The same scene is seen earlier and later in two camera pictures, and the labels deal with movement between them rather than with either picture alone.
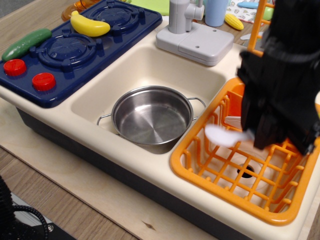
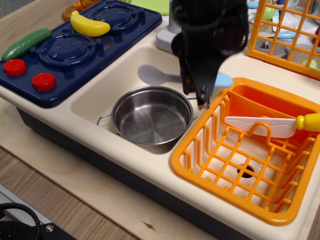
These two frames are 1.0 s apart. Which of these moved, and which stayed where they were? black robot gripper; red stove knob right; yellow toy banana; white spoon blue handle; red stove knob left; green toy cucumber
Moved: white spoon blue handle; black robot gripper
Stayed: red stove knob right; yellow toy banana; red stove knob left; green toy cucumber
